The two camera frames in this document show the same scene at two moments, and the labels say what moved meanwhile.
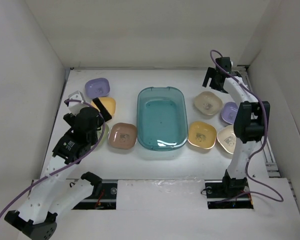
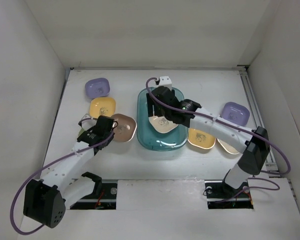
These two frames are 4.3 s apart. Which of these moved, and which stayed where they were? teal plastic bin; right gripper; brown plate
Moved: brown plate; right gripper
Stayed: teal plastic bin
